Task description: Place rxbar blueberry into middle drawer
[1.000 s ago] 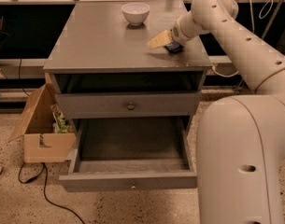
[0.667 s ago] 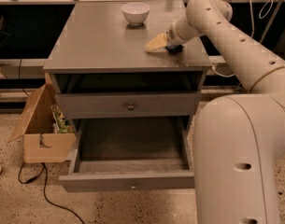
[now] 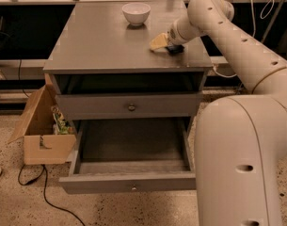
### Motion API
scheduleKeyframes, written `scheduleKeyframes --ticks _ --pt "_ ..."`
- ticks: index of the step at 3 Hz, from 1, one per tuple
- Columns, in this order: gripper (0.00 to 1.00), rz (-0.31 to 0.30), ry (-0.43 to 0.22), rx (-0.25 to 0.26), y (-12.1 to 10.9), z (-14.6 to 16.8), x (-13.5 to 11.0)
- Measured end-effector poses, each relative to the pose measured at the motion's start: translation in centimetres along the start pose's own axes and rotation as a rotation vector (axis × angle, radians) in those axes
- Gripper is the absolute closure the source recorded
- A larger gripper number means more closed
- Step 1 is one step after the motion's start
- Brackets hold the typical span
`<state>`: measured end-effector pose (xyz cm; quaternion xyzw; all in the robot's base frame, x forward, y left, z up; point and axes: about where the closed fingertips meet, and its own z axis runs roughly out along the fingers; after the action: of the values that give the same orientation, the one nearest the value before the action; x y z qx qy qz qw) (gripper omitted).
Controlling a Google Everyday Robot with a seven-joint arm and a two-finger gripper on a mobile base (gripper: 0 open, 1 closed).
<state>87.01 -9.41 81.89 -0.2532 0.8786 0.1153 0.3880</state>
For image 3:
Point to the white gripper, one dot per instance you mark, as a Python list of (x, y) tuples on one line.
[(174, 36)]

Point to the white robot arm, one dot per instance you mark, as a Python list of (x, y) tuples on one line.
[(239, 139)]

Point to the closed grey top drawer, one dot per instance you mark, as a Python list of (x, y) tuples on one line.
[(128, 106)]

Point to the grey wooden drawer cabinet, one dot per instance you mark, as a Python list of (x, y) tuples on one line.
[(99, 52)]

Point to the open grey middle drawer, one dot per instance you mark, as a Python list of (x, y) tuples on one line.
[(136, 155)]

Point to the white ceramic bowl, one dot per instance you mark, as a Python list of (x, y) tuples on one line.
[(136, 13)]

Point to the metal stand pole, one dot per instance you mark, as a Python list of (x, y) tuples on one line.
[(274, 13)]

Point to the green snack packet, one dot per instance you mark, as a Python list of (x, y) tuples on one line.
[(61, 126)]

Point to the open cardboard box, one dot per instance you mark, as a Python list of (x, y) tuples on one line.
[(36, 127)]

